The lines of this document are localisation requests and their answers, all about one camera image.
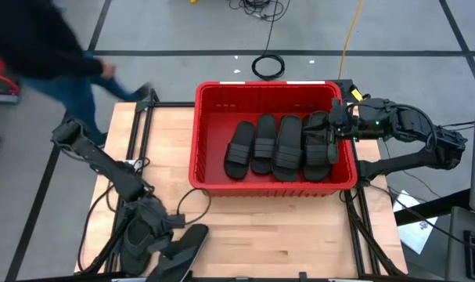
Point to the black metal table frame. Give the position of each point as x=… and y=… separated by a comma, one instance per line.
x=353, y=217

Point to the black metal beam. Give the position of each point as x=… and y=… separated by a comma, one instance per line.
x=432, y=207

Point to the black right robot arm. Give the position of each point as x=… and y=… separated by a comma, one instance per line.
x=450, y=150

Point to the red plastic bin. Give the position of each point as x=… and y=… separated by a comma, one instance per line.
x=211, y=156

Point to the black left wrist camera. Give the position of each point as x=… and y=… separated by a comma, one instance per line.
x=177, y=221

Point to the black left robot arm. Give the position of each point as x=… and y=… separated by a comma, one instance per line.
x=104, y=166

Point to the grey desk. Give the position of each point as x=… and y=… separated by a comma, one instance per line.
x=456, y=250

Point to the white paper sheet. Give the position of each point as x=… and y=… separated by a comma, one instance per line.
x=417, y=231

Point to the black flip-flop sandal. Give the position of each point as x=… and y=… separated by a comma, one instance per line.
x=133, y=256
x=190, y=243

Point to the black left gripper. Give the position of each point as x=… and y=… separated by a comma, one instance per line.
x=151, y=217

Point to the person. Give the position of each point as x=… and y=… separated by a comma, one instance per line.
x=33, y=39

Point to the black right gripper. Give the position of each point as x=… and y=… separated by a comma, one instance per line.
x=348, y=121

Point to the red and black cart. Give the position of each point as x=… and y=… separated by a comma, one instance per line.
x=2, y=84

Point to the black control box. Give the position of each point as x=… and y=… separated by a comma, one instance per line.
x=346, y=88

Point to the black three-band slide sandal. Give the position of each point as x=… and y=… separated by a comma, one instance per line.
x=239, y=152
x=263, y=145
x=287, y=156

